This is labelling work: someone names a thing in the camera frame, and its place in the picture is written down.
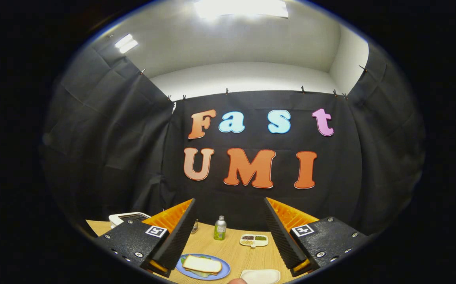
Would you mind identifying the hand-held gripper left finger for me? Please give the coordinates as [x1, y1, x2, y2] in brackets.
[94, 198, 198, 278]

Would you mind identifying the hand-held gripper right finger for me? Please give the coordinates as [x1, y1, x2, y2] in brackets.
[264, 197, 370, 277]

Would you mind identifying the green lettuce leaf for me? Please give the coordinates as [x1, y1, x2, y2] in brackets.
[179, 256, 213, 277]

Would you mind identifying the toasted bread slice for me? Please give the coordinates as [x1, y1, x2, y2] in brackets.
[182, 255, 222, 275]

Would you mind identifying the white divided bean dish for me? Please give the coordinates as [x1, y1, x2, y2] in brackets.
[239, 234, 269, 248]

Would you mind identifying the green labelled metal bottle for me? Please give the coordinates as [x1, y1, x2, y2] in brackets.
[214, 215, 227, 241]

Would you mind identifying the white square plate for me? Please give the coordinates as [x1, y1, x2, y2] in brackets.
[240, 269, 281, 284]

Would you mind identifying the black backdrop cloth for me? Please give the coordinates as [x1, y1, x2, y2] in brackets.
[41, 35, 426, 237]

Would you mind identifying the blue round plate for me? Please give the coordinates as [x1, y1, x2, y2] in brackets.
[175, 254, 231, 281]

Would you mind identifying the white toaster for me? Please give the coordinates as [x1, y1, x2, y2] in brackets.
[109, 212, 151, 229]

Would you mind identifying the small ceiling light panel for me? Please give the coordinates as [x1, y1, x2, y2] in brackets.
[114, 34, 139, 54]

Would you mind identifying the large ceiling light panel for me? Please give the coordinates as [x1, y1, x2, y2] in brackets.
[194, 0, 290, 19]

